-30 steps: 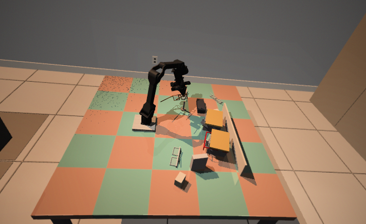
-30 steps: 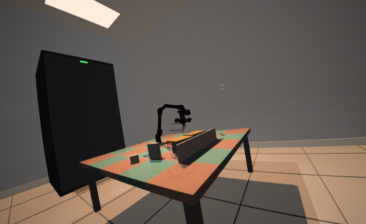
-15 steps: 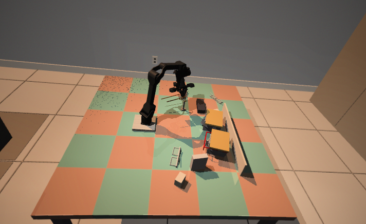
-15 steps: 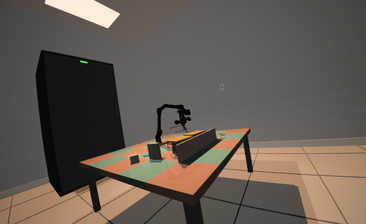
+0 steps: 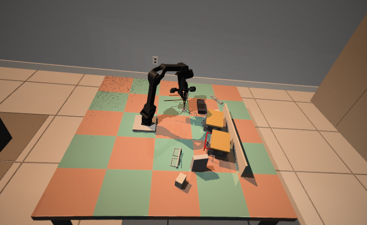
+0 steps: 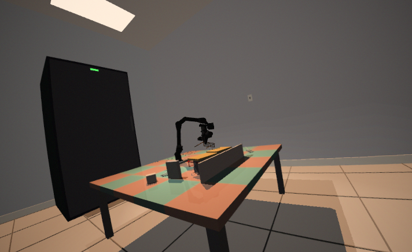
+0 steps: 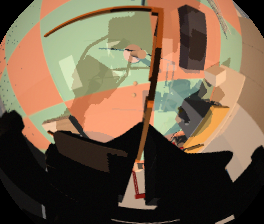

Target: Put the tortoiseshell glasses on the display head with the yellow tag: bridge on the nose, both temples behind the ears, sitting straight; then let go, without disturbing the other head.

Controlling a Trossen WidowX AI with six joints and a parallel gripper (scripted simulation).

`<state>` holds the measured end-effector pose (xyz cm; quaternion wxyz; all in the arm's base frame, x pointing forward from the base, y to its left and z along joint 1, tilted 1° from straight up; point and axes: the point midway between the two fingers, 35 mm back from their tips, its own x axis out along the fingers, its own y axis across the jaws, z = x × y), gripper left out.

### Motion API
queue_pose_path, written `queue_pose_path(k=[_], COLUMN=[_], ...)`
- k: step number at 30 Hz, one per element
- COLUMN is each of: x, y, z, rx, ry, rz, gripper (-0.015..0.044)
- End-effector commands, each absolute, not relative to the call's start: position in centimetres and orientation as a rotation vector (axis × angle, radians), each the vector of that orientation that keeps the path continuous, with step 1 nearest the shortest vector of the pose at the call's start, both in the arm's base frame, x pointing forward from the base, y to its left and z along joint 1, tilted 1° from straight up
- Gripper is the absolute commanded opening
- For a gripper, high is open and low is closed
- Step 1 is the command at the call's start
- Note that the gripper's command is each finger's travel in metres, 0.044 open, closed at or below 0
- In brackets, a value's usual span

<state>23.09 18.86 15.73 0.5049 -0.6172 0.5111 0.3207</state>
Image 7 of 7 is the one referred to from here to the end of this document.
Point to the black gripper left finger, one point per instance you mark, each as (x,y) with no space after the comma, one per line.
(114,158)

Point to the grey flat rectangular panel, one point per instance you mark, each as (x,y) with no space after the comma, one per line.
(226,93)

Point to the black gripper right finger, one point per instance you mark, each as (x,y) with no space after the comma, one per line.
(165,164)

